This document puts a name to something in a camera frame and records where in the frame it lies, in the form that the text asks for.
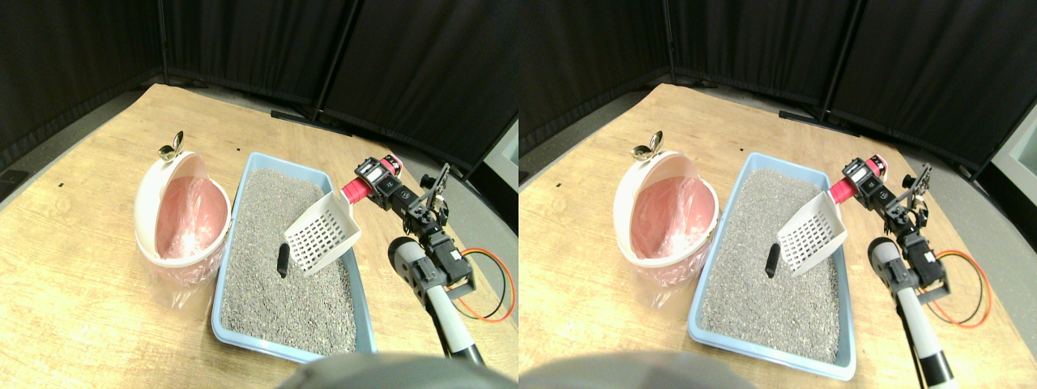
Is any white shelf unit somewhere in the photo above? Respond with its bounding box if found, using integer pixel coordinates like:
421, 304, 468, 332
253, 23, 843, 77
486, 122, 519, 175
990, 122, 1037, 184

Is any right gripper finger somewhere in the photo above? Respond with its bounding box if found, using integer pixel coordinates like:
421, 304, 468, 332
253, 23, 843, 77
841, 158, 878, 195
354, 158, 392, 195

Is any blue litter tray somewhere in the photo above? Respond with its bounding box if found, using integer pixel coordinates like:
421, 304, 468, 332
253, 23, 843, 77
211, 152, 378, 363
688, 152, 857, 382

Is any black curtain stand pole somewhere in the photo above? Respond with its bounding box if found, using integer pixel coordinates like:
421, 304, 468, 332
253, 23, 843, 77
464, 113, 519, 175
158, 0, 172, 83
818, 0, 869, 122
312, 0, 362, 122
971, 101, 1037, 175
661, 0, 675, 80

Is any white scoop with red handle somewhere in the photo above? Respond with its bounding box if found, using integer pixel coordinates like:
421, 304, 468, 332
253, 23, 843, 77
284, 154, 404, 279
777, 156, 890, 278

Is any orange wire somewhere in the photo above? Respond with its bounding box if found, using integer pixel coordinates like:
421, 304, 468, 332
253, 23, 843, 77
928, 250, 993, 328
454, 247, 517, 323

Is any white bin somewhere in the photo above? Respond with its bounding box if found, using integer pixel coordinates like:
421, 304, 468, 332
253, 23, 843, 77
134, 131, 234, 286
613, 130, 720, 286

